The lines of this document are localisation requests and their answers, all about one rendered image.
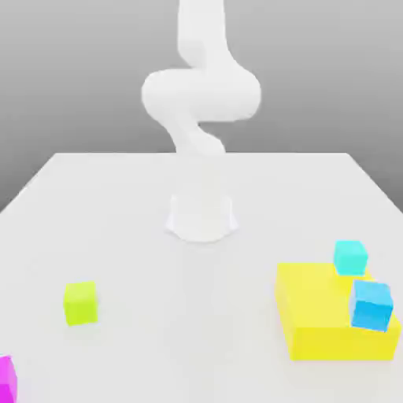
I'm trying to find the small lime green cube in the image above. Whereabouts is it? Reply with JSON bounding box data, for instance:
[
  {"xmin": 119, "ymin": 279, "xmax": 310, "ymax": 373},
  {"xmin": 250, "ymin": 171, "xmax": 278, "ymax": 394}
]
[{"xmin": 63, "ymin": 280, "xmax": 99, "ymax": 327}]

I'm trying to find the small cyan cube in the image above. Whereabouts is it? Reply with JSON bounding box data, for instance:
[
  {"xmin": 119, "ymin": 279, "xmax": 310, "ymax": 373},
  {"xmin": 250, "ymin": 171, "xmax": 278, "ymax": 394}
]
[{"xmin": 333, "ymin": 239, "xmax": 369, "ymax": 277}]

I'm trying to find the small blue cube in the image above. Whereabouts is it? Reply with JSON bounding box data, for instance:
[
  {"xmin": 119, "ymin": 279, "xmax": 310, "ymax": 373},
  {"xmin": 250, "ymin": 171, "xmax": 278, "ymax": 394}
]
[{"xmin": 349, "ymin": 279, "xmax": 395, "ymax": 334}]

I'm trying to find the small magenta cube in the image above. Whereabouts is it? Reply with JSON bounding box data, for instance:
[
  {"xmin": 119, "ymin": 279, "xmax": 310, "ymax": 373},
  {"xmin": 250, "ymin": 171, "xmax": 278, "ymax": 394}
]
[{"xmin": 0, "ymin": 354, "xmax": 19, "ymax": 403}]

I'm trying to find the large yellow box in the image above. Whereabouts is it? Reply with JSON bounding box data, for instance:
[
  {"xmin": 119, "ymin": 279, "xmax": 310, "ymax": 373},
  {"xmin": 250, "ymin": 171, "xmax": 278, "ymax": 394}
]
[{"xmin": 275, "ymin": 262, "xmax": 403, "ymax": 362}]

